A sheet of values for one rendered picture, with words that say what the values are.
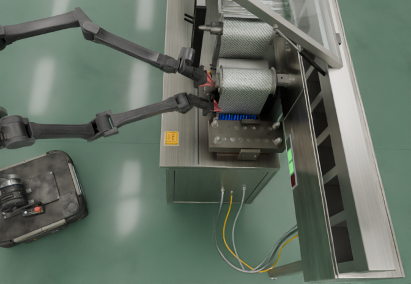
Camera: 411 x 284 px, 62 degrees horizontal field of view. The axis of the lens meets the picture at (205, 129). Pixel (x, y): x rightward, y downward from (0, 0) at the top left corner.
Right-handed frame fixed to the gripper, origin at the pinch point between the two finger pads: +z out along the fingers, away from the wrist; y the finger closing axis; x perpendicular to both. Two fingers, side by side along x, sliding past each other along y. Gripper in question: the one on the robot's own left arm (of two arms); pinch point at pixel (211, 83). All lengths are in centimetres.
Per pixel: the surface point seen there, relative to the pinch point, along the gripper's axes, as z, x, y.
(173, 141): 4.5, -35.3, 17.7
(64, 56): -16, -168, -109
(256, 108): 27.0, 5.6, 6.4
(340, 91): 4, 58, 31
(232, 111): 20.5, -5.7, 6.1
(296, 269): 79, -17, 81
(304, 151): 21, 31, 41
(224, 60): 5.0, 5.2, -13.2
